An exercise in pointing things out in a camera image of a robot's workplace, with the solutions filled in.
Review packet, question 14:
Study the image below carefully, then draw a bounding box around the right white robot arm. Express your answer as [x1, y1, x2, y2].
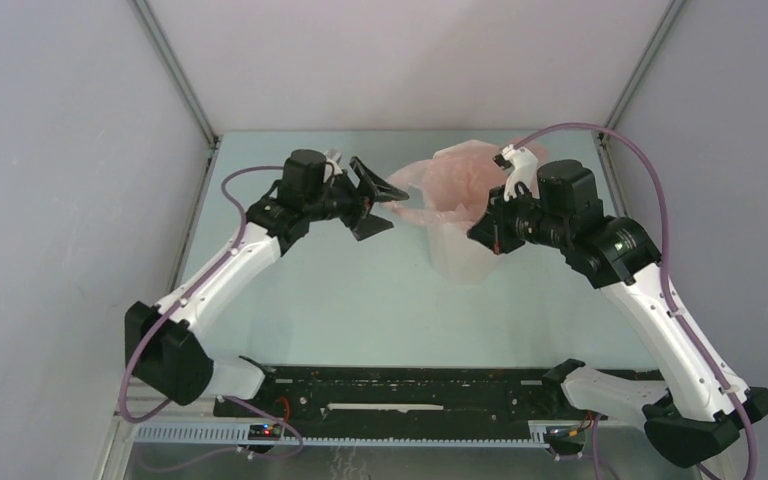
[468, 159, 768, 468]

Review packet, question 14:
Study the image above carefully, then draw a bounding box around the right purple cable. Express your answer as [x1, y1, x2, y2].
[509, 122, 761, 480]

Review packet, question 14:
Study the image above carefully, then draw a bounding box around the aluminium frame rail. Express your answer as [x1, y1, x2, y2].
[92, 132, 736, 480]

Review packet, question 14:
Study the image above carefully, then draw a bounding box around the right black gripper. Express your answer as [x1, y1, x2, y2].
[467, 182, 569, 255]

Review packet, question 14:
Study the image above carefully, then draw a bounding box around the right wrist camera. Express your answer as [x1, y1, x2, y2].
[494, 142, 548, 201]

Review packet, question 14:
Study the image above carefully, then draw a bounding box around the white paper trash bin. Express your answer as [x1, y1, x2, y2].
[426, 222, 499, 286]

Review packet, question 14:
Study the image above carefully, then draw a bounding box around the pink plastic trash bag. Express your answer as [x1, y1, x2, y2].
[382, 140, 551, 230]

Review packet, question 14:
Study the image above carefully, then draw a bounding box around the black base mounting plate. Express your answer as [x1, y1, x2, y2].
[249, 366, 588, 440]

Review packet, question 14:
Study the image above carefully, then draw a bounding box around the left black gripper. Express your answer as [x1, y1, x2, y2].
[305, 159, 408, 241]

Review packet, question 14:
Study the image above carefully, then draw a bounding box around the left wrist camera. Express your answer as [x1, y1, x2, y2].
[323, 149, 343, 181]

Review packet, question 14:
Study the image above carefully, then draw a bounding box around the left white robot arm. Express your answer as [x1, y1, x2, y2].
[124, 149, 409, 417]

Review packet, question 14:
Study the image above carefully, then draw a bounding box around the white slotted cable duct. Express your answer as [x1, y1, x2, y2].
[135, 422, 559, 449]

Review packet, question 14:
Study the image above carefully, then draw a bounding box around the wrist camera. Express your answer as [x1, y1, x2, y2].
[494, 142, 548, 201]
[323, 149, 343, 181]

